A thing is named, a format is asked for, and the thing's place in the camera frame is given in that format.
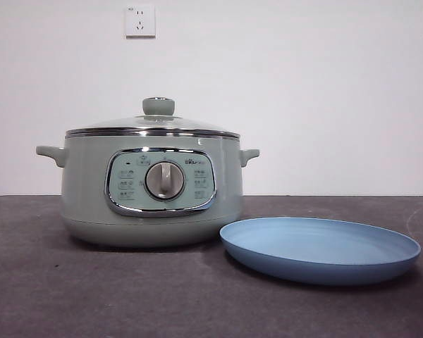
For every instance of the glass lid with green knob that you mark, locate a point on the glass lid with green knob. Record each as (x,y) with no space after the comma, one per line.
(158,105)

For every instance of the pale green electric steamer pot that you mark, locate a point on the pale green electric steamer pot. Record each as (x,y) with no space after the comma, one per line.
(84,197)

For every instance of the blue round plate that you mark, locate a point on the blue round plate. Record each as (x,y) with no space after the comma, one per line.
(320,271)

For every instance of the white wall socket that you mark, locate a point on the white wall socket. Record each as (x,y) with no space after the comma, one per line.
(141,31)

